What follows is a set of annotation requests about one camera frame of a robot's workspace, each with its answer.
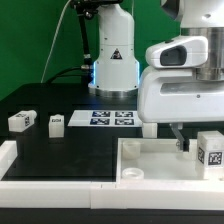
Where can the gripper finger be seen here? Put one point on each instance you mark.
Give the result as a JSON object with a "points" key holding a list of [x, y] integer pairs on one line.
{"points": [[183, 141]]}

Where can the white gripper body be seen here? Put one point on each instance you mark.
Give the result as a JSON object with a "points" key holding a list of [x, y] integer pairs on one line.
{"points": [[176, 96]]}

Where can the white square tabletop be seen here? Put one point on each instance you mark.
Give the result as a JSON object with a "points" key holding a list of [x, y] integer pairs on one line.
{"points": [[160, 159]]}

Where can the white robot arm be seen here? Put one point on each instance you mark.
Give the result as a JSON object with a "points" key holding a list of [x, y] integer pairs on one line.
{"points": [[116, 71]]}

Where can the white U-shaped obstacle fence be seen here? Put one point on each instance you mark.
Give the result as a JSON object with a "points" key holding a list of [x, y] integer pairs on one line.
{"points": [[124, 194]]}

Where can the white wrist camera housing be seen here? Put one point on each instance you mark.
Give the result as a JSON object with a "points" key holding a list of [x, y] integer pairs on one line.
{"points": [[179, 52]]}

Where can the white AprilTag base plate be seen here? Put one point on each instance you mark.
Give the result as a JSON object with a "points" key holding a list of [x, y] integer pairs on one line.
{"points": [[105, 118]]}

